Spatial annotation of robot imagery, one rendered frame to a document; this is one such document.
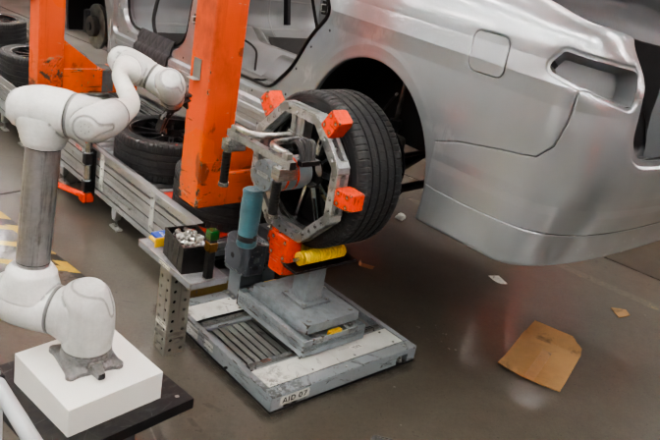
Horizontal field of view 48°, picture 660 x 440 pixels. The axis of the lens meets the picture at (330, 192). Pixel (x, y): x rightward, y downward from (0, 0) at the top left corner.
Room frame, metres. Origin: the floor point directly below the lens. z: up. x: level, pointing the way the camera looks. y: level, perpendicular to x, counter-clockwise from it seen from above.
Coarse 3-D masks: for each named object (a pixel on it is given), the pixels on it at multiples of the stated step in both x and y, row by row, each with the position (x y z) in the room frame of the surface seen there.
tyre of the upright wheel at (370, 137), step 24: (312, 96) 2.90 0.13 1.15; (336, 96) 2.87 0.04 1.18; (360, 96) 2.97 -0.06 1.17; (360, 120) 2.79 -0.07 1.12; (384, 120) 2.87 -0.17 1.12; (360, 144) 2.70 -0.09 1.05; (384, 144) 2.79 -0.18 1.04; (360, 168) 2.66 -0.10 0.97; (384, 168) 2.74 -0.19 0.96; (384, 192) 2.73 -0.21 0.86; (288, 216) 2.94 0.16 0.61; (360, 216) 2.67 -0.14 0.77; (384, 216) 2.78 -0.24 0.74; (312, 240) 2.80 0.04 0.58; (336, 240) 2.71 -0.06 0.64; (360, 240) 2.84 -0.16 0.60
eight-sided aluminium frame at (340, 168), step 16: (272, 112) 2.95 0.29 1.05; (288, 112) 2.94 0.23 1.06; (304, 112) 2.80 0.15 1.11; (320, 112) 2.80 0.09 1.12; (256, 128) 3.01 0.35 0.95; (272, 128) 3.00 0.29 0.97; (320, 128) 2.74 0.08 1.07; (336, 144) 2.71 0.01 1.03; (256, 160) 2.99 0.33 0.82; (336, 160) 2.64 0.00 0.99; (336, 176) 2.63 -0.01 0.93; (336, 208) 2.68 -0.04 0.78; (272, 224) 2.87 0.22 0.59; (288, 224) 2.82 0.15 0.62; (320, 224) 2.66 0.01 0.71; (304, 240) 2.73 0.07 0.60
